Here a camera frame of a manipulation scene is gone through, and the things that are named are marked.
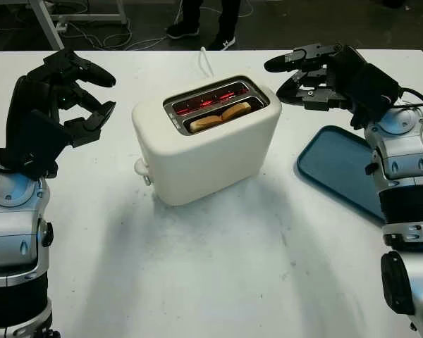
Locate white metal table frame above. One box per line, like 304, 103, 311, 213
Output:
26, 0, 130, 52

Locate blue plastic tray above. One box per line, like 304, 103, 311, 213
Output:
296, 125, 387, 225

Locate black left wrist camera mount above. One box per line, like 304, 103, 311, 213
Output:
16, 108, 75, 177

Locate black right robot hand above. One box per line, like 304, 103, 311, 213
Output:
263, 42, 400, 119

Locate white toaster lever knob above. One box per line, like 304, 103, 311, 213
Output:
133, 158, 152, 176

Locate white two-slot toaster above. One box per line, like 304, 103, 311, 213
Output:
131, 74, 283, 207

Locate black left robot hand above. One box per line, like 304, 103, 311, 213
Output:
6, 49, 117, 158

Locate browned toast slice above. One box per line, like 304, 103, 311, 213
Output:
190, 101, 252, 134

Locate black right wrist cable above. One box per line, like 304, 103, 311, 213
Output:
396, 86, 423, 151

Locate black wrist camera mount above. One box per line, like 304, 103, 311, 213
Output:
16, 108, 75, 177
350, 105, 374, 130

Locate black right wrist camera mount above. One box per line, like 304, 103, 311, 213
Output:
350, 105, 374, 130

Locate white toaster power cord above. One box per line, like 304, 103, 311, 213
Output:
198, 46, 215, 77

